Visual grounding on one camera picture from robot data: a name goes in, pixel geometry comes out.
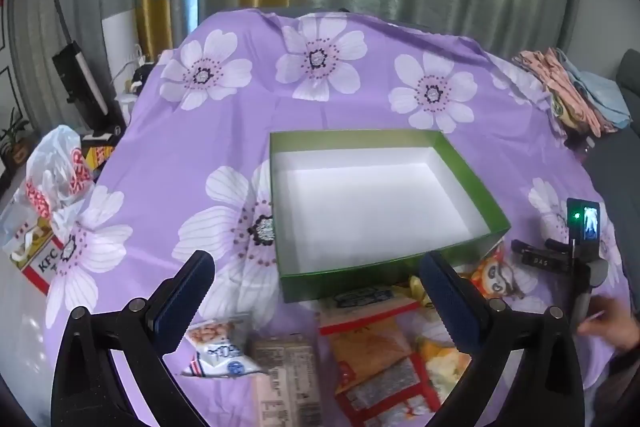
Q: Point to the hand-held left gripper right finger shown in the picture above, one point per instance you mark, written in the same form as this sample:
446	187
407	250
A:
450	302

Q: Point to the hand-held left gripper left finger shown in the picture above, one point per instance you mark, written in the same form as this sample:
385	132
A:
180	307

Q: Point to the orange cartoon snack packet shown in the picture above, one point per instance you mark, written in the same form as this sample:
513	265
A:
495	279

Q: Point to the white blue snack packet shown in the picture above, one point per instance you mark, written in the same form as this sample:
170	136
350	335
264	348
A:
220	352

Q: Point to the beige blue-label snack packet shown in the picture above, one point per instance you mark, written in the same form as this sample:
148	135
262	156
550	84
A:
360	299

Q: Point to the large orange snack packet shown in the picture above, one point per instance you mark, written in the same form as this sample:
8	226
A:
365	347

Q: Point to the pink brown snack packet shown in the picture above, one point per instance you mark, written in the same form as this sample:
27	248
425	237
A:
285	382

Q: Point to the green cardboard box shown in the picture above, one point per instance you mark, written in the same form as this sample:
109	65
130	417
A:
360	202

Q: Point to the person's right forearm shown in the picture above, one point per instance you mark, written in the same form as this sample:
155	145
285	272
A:
620	382

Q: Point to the person's right hand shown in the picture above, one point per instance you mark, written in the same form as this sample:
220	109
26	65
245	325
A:
617	319

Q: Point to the grey sofa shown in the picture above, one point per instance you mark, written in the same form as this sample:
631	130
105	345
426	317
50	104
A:
617	157

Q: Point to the red white paper bag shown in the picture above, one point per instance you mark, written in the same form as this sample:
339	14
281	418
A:
42	264

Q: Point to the yellow red carton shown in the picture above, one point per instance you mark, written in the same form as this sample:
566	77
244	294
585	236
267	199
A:
97	157

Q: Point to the white red plastic bag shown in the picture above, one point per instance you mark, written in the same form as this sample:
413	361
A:
57	162

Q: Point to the pile of folded clothes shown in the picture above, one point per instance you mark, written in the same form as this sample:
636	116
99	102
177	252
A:
575	92

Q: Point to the purple floral cloth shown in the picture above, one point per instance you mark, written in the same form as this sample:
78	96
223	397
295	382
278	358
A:
350	107

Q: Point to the potted plant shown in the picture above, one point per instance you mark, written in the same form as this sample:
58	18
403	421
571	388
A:
11	132

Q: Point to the black upright vacuum cleaner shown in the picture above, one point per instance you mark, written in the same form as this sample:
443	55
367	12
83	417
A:
75	62

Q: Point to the white box appliance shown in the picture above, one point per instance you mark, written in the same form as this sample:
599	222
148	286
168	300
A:
122	39

